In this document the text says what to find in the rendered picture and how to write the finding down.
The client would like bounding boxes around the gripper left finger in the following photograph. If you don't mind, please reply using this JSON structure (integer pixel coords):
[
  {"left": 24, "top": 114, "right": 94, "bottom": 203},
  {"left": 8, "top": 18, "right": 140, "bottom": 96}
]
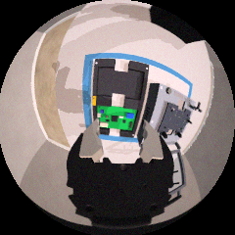
[{"left": 67, "top": 117, "right": 104, "bottom": 188}]

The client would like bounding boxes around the green circuit board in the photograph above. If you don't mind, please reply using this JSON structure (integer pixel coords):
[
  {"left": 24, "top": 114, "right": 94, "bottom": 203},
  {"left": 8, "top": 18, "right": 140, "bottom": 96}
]
[{"left": 97, "top": 106, "right": 137, "bottom": 130}]

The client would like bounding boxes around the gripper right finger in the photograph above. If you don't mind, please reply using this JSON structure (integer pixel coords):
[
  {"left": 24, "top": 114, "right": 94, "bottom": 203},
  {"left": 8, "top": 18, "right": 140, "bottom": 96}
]
[{"left": 139, "top": 119, "right": 174, "bottom": 188}]

